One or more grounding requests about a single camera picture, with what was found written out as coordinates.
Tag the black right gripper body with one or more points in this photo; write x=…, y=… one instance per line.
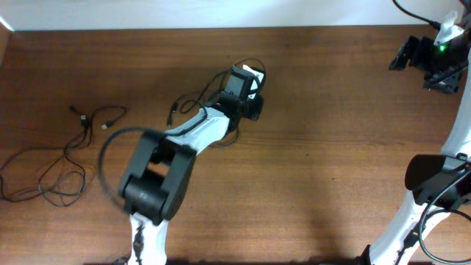
x=441, y=65

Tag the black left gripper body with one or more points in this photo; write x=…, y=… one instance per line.
x=255, y=109

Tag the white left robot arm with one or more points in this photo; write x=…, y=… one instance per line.
x=155, y=182

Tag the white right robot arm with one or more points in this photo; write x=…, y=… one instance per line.
x=437, y=185

